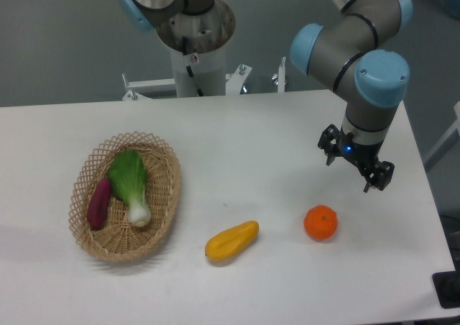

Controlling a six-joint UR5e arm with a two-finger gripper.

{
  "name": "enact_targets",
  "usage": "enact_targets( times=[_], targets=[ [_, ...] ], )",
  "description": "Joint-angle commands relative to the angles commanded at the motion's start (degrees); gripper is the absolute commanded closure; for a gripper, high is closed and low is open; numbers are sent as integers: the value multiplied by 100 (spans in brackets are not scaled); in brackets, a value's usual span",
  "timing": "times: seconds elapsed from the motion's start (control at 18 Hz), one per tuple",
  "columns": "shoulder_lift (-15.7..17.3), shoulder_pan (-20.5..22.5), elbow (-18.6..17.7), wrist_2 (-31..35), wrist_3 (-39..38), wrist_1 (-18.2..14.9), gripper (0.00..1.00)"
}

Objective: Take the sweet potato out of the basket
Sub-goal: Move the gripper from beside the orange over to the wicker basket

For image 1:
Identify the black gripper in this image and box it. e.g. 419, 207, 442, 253
318, 124, 395, 193

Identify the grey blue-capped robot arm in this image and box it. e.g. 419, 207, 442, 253
118, 0, 413, 190

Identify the woven wicker basket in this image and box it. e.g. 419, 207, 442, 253
69, 132, 180, 262

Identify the purple sweet potato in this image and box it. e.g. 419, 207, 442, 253
86, 178, 111, 229

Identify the orange tangerine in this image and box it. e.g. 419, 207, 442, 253
303, 205, 339, 241

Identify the black device at table edge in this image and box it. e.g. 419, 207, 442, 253
432, 271, 459, 309

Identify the green bok choy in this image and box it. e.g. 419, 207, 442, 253
108, 150, 152, 227

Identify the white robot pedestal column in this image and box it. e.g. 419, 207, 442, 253
169, 47, 226, 98

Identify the black cable on pedestal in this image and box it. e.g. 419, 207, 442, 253
181, 36, 206, 98

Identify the white metal base frame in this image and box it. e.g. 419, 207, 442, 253
121, 56, 287, 101

